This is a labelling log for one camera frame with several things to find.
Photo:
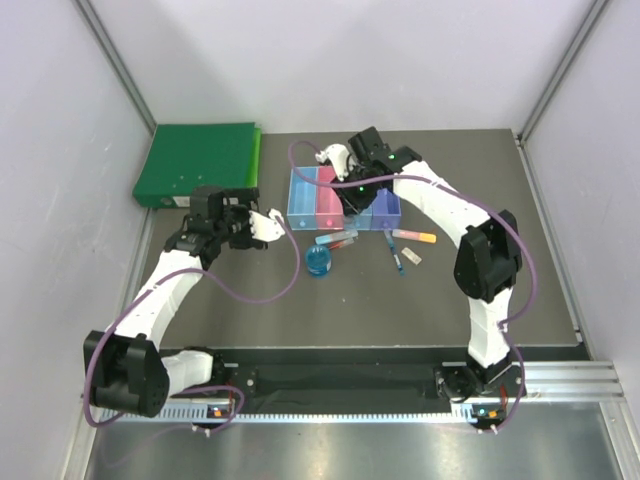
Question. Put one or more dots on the pink orange highlighter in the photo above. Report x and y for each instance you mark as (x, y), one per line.
(422, 237)

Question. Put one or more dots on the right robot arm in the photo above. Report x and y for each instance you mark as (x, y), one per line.
(488, 258)

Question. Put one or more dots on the purple plastic bin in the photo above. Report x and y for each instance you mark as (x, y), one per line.
(386, 211)

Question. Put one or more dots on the slotted cable duct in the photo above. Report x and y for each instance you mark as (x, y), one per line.
(212, 412)

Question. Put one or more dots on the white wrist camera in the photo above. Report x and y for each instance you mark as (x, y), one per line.
(339, 158)
(267, 227)

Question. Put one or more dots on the light green plastic folder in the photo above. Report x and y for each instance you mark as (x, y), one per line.
(255, 153)

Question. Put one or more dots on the red pen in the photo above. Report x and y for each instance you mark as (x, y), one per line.
(341, 244)

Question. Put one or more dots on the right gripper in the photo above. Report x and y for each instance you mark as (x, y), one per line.
(353, 205)

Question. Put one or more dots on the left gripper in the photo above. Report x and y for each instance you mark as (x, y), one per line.
(247, 200)

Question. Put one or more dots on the pink plastic bin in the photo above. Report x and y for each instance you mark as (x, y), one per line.
(329, 211)

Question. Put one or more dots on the blue capped glue stick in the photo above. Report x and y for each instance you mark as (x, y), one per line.
(336, 236)

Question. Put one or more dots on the small clear eraser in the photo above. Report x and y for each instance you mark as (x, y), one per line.
(411, 256)

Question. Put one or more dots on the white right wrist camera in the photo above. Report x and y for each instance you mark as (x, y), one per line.
(339, 158)

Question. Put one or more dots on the dark green ring binder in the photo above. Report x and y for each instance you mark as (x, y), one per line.
(183, 157)

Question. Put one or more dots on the blue pen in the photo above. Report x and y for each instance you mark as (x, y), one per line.
(392, 247)

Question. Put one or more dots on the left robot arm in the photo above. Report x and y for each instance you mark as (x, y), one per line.
(124, 369)

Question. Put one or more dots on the aluminium rail frame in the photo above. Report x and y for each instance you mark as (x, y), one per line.
(189, 372)

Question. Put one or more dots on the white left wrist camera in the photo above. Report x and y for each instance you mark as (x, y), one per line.
(267, 227)

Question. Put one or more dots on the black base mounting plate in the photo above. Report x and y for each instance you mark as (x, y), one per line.
(391, 401)

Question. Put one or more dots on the light blue end bin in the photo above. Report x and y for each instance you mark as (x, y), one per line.
(301, 208)

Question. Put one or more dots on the blue round tape dispenser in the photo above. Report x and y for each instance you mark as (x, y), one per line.
(318, 260)

